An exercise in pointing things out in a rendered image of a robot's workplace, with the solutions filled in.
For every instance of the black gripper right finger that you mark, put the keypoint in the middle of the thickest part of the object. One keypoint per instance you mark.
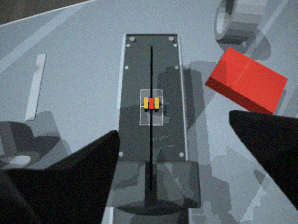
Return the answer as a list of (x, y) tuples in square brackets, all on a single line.
[(273, 141)]

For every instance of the grey cylinder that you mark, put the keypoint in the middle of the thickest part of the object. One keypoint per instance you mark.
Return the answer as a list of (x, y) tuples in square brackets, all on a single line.
[(236, 20), (18, 148)]

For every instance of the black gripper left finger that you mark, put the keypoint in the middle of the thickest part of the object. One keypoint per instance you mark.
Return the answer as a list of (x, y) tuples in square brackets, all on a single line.
[(73, 191)]

